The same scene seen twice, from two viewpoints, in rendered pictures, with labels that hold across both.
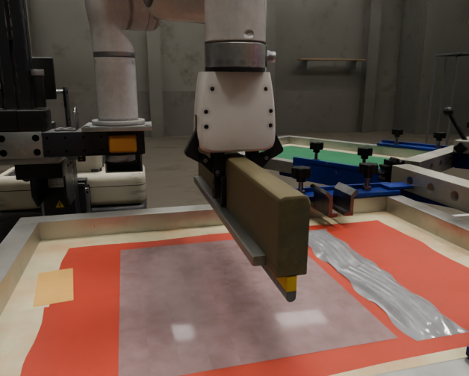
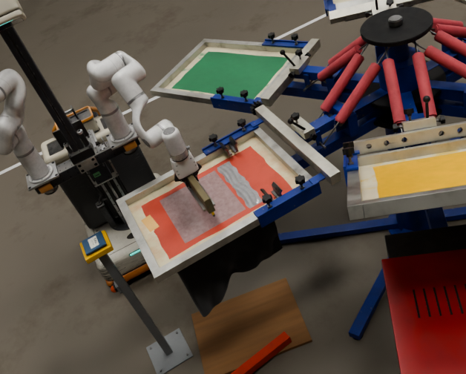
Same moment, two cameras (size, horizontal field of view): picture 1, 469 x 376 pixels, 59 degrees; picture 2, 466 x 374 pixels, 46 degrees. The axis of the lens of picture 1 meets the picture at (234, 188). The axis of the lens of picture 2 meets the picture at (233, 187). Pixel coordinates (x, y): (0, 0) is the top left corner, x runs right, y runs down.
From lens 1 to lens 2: 190 cm
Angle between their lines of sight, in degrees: 27
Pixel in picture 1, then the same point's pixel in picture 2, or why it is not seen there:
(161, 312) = (185, 222)
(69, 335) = (166, 236)
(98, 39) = (102, 110)
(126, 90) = (122, 124)
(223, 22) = (174, 152)
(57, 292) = (153, 225)
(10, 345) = (154, 243)
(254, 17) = (181, 148)
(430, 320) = (254, 200)
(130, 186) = not seen: hidden behind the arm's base
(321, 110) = not seen: outside the picture
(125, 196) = not seen: hidden behind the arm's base
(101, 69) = (107, 120)
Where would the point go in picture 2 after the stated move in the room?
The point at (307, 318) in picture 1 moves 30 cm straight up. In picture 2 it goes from (223, 210) to (202, 159)
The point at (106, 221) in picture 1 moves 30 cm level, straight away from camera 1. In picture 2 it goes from (147, 190) to (126, 162)
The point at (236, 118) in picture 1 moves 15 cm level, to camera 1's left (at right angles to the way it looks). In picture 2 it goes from (185, 168) to (152, 181)
